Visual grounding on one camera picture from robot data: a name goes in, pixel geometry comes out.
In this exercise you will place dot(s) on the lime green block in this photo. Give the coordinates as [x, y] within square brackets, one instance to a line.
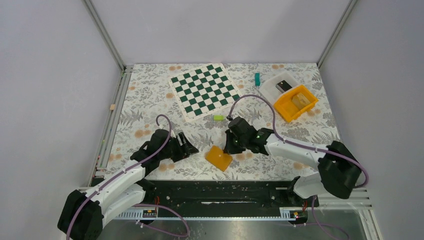
[218, 117]

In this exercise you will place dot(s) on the green white chessboard mat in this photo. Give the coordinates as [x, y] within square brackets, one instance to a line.
[204, 90]

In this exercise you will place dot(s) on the aluminium rail front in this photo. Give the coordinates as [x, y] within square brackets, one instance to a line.
[272, 209]

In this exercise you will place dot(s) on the orange plastic bin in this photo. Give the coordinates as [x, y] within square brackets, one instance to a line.
[292, 104]

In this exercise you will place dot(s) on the orange leather card holder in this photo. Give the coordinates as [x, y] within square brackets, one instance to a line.
[218, 158]

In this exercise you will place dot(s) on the floral tablecloth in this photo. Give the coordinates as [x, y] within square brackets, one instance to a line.
[149, 98]

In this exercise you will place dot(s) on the black card in white bin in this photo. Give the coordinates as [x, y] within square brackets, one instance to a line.
[283, 86]

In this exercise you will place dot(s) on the teal block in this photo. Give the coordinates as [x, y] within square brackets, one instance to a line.
[257, 79]

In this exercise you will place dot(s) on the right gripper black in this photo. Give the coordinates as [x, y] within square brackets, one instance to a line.
[229, 149]

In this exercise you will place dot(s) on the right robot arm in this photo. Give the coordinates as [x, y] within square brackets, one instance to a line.
[337, 169]

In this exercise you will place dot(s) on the white plastic bin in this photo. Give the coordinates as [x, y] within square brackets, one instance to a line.
[270, 92]

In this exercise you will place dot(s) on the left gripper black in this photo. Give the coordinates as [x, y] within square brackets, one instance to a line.
[183, 151]

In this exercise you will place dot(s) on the gold cards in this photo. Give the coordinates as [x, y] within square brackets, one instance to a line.
[300, 101]

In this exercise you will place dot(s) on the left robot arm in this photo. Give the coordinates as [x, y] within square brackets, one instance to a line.
[85, 214]

